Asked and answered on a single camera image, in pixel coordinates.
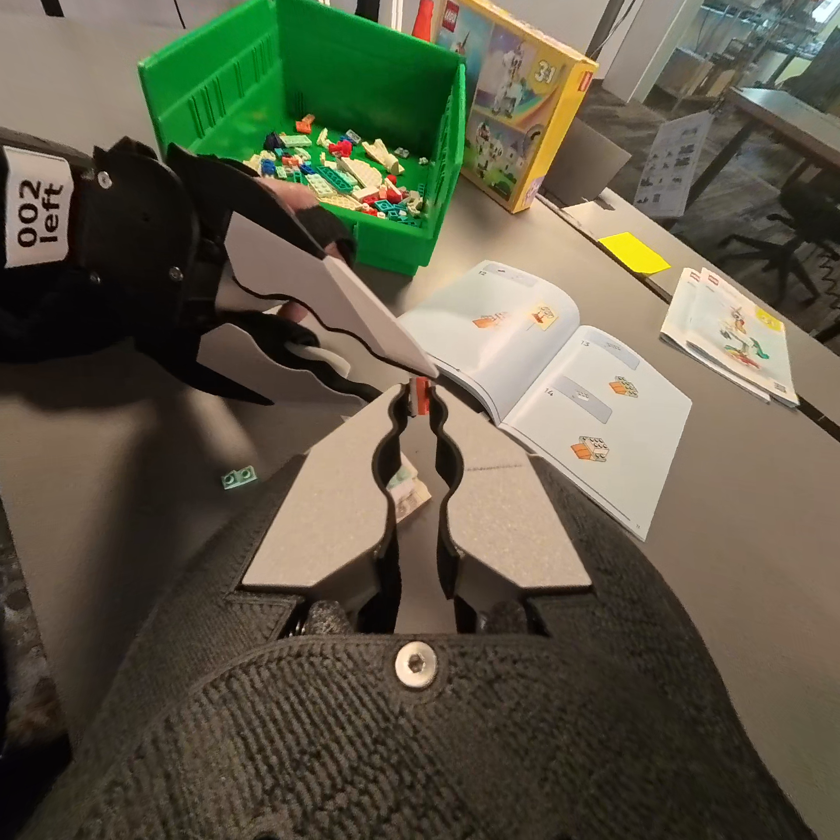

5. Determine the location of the hanging printed paper sheet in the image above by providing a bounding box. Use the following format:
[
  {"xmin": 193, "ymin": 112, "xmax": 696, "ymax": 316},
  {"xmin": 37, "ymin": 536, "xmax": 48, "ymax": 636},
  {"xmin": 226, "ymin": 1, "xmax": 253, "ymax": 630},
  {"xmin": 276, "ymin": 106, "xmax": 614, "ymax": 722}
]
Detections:
[{"xmin": 633, "ymin": 109, "xmax": 715, "ymax": 219}]

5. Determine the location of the yellow lego set box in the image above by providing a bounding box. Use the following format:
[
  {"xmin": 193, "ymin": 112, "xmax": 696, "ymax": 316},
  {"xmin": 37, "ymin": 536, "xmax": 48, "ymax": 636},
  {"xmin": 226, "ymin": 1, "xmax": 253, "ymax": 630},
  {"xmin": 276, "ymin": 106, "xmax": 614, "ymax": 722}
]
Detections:
[{"xmin": 433, "ymin": 0, "xmax": 600, "ymax": 215}]

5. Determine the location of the background grey table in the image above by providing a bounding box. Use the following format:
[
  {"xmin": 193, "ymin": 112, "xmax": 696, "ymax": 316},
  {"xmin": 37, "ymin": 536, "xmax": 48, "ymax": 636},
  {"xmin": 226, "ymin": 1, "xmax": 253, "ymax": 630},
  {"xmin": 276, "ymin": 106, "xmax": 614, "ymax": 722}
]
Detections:
[{"xmin": 682, "ymin": 85, "xmax": 840, "ymax": 211}]

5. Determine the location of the yellow sticky note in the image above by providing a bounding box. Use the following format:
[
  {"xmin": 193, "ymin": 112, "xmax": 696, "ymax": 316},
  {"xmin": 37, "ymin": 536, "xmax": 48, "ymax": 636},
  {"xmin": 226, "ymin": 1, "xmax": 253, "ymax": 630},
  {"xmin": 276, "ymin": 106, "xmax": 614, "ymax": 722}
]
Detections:
[{"xmin": 597, "ymin": 231, "xmax": 673, "ymax": 275}]

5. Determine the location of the person's left hand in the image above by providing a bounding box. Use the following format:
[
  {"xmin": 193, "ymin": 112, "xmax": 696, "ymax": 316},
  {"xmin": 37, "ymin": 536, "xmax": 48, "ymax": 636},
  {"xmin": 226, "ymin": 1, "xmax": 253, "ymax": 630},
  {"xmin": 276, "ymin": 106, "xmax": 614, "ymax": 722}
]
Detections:
[{"xmin": 259, "ymin": 176, "xmax": 358, "ymax": 266}]

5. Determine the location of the black office chair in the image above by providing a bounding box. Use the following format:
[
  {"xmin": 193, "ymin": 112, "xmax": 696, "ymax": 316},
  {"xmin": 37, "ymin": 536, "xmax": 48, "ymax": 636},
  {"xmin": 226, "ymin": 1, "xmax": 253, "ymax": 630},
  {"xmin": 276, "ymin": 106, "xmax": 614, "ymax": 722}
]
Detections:
[{"xmin": 718, "ymin": 177, "xmax": 840, "ymax": 309}]

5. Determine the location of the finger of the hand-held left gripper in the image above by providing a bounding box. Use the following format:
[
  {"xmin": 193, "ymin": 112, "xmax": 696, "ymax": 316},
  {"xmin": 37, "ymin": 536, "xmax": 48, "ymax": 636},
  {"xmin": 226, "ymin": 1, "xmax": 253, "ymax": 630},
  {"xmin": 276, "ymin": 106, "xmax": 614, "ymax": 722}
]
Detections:
[
  {"xmin": 217, "ymin": 211, "xmax": 441, "ymax": 382},
  {"xmin": 196, "ymin": 310, "xmax": 383, "ymax": 406}
]

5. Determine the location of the closed instruction booklet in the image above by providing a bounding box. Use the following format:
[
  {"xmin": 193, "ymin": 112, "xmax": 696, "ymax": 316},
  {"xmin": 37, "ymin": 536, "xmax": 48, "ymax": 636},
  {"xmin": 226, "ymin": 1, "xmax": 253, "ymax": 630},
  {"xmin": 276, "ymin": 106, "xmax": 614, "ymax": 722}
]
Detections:
[
  {"xmin": 682, "ymin": 266, "xmax": 802, "ymax": 409},
  {"xmin": 659, "ymin": 266, "xmax": 772, "ymax": 404}
]

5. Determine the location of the orange cone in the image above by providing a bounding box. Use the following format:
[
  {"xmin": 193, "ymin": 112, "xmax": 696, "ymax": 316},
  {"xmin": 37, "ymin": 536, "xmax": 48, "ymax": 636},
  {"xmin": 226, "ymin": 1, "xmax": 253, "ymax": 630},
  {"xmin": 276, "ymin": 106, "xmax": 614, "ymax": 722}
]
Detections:
[{"xmin": 411, "ymin": 0, "xmax": 455, "ymax": 44}]

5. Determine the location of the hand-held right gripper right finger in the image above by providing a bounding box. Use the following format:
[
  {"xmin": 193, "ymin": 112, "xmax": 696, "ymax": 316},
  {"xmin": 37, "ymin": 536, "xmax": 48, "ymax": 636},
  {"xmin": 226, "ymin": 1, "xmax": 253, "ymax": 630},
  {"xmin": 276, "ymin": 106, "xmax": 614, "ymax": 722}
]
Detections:
[{"xmin": 428, "ymin": 386, "xmax": 593, "ymax": 601}]

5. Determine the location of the pile of lego pieces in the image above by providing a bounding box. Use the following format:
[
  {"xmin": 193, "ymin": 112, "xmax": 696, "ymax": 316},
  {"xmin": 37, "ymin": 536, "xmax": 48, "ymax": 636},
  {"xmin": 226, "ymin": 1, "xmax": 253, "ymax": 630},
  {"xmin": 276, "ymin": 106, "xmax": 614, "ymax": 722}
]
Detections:
[{"xmin": 243, "ymin": 113, "xmax": 437, "ymax": 227}]

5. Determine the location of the grey cardboard sheet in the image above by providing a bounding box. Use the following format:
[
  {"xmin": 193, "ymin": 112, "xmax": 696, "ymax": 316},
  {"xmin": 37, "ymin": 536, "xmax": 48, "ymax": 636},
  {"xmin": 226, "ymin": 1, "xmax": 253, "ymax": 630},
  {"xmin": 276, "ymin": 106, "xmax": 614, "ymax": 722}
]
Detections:
[{"xmin": 543, "ymin": 117, "xmax": 632, "ymax": 207}]

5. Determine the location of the open instruction booklet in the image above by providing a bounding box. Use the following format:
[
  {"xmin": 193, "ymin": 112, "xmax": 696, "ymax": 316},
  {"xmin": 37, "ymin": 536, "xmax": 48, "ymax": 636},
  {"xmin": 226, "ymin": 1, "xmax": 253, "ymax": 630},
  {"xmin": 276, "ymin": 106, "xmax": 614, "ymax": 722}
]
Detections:
[{"xmin": 397, "ymin": 260, "xmax": 694, "ymax": 543}]

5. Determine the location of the green plastic bin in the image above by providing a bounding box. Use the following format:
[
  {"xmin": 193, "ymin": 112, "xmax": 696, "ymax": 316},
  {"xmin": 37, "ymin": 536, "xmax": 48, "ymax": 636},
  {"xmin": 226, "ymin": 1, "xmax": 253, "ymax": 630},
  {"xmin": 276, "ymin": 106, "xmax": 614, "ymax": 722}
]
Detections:
[{"xmin": 136, "ymin": 0, "xmax": 468, "ymax": 277}]

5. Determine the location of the white and tan lego assembly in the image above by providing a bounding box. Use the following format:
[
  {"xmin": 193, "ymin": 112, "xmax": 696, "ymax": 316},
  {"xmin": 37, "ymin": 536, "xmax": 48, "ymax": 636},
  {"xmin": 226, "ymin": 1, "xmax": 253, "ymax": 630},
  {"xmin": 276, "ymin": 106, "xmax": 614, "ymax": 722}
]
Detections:
[{"xmin": 386, "ymin": 456, "xmax": 433, "ymax": 525}]

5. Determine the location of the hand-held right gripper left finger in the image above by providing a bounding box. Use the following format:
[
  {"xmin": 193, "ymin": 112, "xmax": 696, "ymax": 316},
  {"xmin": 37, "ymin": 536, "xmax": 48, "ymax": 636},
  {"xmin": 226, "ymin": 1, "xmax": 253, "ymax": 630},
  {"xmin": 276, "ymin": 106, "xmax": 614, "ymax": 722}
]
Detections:
[{"xmin": 240, "ymin": 382, "xmax": 409, "ymax": 624}]

